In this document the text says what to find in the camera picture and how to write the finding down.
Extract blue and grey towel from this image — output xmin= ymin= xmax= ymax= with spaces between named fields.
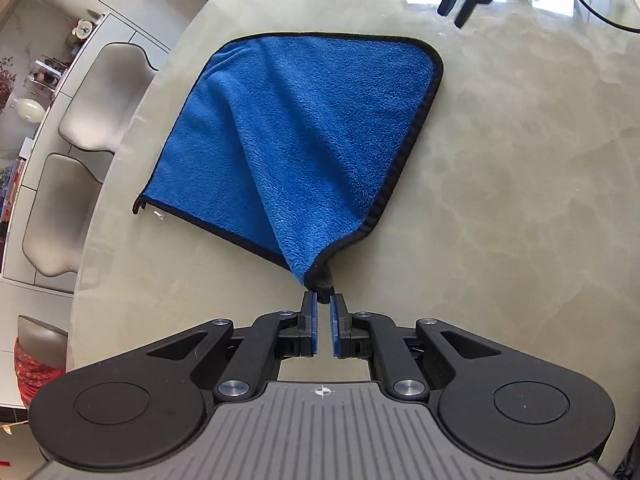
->
xmin=132 ymin=32 xmax=445 ymax=295

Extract stack of books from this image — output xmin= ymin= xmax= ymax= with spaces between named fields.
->
xmin=0 ymin=156 xmax=27 ymax=222

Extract white vase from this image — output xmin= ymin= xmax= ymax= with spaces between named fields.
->
xmin=14 ymin=98 xmax=44 ymax=124

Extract white alarm clock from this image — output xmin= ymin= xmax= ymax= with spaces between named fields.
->
xmin=74 ymin=11 xmax=99 ymax=42

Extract beige dining chair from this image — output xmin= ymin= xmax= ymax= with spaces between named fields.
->
xmin=16 ymin=314 xmax=69 ymax=361
xmin=57 ymin=42 xmax=160 ymax=152
xmin=22 ymin=152 xmax=108 ymax=279

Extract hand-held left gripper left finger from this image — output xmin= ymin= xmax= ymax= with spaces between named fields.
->
xmin=144 ymin=291 xmax=320 ymax=404

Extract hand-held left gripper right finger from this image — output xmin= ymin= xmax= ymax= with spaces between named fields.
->
xmin=330 ymin=293 xmax=502 ymax=404

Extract glass display dome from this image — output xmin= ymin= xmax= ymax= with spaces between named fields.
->
xmin=30 ymin=56 xmax=67 ymax=87

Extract red patterned stool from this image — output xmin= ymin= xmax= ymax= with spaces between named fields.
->
xmin=14 ymin=337 xmax=67 ymax=407

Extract dried pink flowers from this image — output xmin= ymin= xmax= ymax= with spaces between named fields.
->
xmin=0 ymin=55 xmax=19 ymax=111

